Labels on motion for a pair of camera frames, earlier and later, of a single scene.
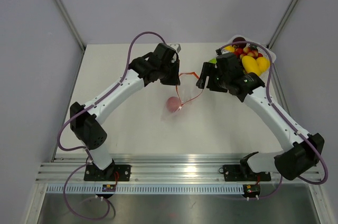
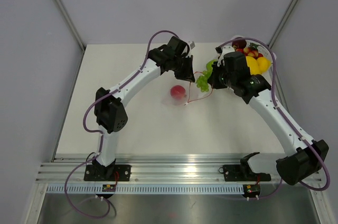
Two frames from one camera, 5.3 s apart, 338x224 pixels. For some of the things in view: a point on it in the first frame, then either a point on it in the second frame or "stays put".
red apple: [173, 104] -> [178, 92]
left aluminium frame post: [63, 10] stays put
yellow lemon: [263, 64] stays put
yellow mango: [250, 64] stays put
